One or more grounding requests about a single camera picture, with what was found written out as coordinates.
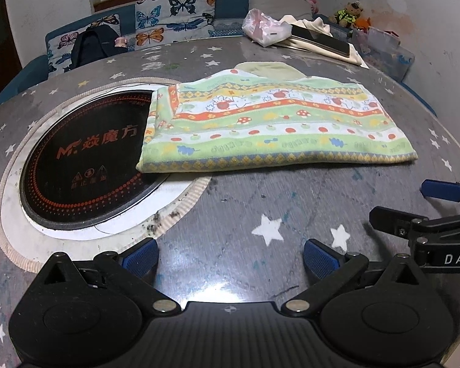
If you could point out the grey pillow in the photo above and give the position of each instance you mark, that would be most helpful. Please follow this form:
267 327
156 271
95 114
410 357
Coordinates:
300 9

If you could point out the grey star-pattern tablecloth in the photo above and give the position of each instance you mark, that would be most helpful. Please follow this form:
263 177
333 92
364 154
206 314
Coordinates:
242 240

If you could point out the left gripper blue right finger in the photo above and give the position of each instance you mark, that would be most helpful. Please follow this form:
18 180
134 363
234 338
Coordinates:
331 272

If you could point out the blue butterfly-pattern sofa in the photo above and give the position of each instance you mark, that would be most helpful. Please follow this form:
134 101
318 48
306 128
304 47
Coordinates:
145 24

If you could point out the black induction cooktop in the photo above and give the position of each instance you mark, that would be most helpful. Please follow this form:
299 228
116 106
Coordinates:
82 171

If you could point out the dark backpack on sofa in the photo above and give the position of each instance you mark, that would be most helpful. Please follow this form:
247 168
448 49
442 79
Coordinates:
94 44

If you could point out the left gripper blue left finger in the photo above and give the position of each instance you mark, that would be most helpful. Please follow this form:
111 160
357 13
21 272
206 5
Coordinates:
126 272

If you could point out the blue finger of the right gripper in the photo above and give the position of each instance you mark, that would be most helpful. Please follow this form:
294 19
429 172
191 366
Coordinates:
450 191
396 223

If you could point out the pink white plastic bag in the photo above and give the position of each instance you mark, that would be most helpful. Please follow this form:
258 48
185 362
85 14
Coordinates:
265 30

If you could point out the colourful striped child's garment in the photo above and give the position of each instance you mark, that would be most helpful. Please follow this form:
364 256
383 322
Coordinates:
267 114

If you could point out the black tablet on table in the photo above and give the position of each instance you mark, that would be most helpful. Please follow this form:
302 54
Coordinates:
329 43

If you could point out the teddy bear toy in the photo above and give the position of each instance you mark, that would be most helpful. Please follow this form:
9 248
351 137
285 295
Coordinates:
348 15

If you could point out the clear plastic storage box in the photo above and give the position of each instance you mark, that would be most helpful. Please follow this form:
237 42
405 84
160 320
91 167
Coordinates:
384 52

